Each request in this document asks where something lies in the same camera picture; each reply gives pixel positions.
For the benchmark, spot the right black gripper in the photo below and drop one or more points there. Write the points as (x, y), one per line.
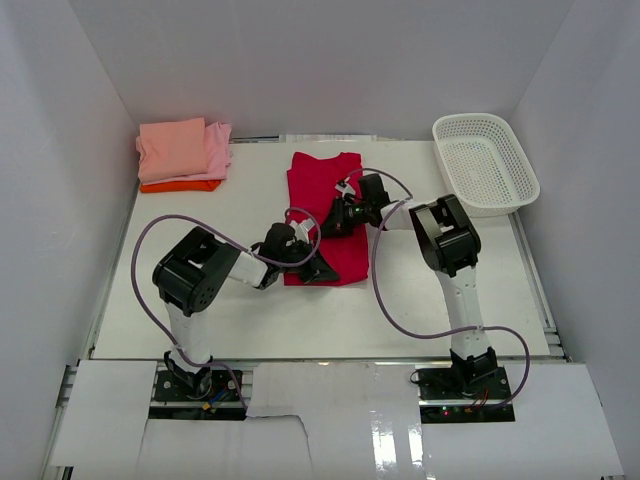
(336, 223)

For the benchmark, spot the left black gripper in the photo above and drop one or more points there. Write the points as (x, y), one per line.
(318, 272)

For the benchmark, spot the red t shirt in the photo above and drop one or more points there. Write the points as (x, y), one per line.
(312, 187)

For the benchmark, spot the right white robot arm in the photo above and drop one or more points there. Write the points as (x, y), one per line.
(450, 246)

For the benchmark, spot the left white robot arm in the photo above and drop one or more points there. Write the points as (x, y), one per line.
(191, 275)

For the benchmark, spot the folded orange t shirt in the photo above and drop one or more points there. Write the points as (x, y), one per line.
(180, 186)

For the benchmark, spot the white plastic basket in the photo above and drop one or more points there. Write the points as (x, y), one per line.
(483, 164)

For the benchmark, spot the folded peach t shirt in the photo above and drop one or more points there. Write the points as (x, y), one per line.
(171, 149)

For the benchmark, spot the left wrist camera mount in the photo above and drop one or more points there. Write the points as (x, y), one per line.
(304, 230)

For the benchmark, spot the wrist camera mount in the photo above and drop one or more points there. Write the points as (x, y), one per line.
(345, 189)
(304, 230)

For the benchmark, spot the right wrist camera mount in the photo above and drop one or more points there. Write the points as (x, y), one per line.
(345, 189)

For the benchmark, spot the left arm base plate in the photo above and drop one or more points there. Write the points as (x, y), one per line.
(217, 400)

